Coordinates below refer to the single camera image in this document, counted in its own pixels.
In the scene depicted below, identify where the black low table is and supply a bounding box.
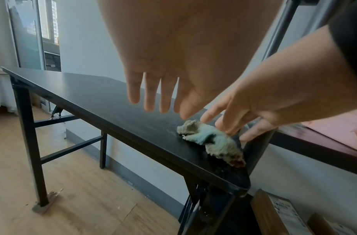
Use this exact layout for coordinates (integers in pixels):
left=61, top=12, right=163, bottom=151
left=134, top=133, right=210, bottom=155
left=1, top=66, right=252, bottom=235

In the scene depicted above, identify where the person's right hand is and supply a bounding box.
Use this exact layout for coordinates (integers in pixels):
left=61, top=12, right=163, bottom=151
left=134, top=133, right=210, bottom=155
left=200, top=24, right=357, bottom=144

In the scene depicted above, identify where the brown cardboard box white label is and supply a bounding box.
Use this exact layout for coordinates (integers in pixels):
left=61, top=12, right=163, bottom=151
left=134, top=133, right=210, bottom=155
left=250, top=188, right=316, bottom=235
left=307, top=213, right=357, bottom=235

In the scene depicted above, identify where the black marker wristband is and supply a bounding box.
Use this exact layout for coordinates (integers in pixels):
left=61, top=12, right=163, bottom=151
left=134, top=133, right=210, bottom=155
left=328, top=0, right=357, bottom=86

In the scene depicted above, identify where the green and pink cleaning cloth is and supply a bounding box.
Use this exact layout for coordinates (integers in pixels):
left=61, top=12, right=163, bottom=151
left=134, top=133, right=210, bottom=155
left=176, top=119, right=247, bottom=168

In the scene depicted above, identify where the person's left hand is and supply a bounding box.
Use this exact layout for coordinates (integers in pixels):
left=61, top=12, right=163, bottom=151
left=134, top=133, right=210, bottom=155
left=97, top=0, right=284, bottom=120

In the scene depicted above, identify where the dark metal shelf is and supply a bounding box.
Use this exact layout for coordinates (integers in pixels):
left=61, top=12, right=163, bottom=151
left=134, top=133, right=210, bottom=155
left=242, top=0, right=357, bottom=235

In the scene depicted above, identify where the dark framed glass door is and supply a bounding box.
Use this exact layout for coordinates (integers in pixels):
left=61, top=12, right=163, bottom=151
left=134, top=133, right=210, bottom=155
left=5, top=0, right=63, bottom=73

